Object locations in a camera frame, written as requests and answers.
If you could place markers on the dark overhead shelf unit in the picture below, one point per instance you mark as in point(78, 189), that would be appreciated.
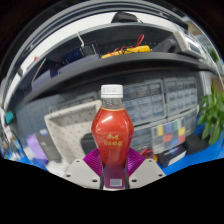
point(110, 65)

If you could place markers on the dark grey flat box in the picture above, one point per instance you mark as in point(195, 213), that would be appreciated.
point(50, 146)

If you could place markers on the grey small-parts drawer cabinet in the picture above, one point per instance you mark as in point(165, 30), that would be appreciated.
point(145, 101)
point(180, 95)
point(141, 138)
point(191, 120)

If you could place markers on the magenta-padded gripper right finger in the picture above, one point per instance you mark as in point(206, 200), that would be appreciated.
point(149, 170)

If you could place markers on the purple plastic bag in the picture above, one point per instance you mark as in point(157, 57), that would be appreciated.
point(34, 146)

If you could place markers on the drawer cabinet colourful parts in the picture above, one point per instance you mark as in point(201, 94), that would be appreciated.
point(169, 135)

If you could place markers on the beige dotted tray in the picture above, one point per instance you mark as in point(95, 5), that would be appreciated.
point(70, 130)

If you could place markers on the red drink bottle white cap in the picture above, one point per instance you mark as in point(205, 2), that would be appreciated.
point(112, 130)

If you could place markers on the flat black carry case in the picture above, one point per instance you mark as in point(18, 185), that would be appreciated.
point(197, 143)

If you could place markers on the green potted plant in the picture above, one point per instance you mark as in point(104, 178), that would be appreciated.
point(211, 115)

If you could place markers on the black box white label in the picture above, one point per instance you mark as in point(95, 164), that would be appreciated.
point(171, 156)

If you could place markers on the yellow multimeter red leads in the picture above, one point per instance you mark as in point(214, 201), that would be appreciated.
point(148, 155)

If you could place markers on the black zip case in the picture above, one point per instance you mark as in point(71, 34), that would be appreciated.
point(87, 143)

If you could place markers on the small white box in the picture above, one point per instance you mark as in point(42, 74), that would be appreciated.
point(58, 167)

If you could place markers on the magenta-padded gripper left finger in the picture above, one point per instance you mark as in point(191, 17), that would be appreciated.
point(77, 171)

